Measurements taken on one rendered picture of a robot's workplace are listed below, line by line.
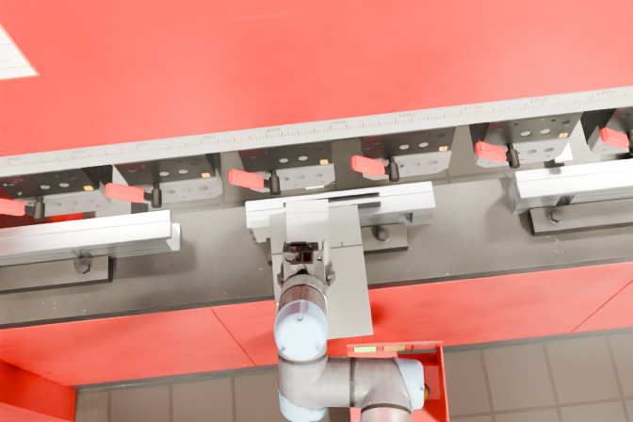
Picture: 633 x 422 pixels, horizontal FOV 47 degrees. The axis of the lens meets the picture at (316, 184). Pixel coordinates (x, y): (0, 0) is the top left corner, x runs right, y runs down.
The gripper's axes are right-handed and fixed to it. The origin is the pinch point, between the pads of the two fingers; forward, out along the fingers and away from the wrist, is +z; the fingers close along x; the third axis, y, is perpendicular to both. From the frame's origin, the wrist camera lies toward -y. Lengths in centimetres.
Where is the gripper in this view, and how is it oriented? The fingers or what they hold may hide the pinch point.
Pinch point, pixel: (307, 261)
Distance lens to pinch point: 139.0
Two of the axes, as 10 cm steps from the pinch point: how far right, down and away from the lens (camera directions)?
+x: -10.0, 0.5, 0.3
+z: 0.1, -2.7, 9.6
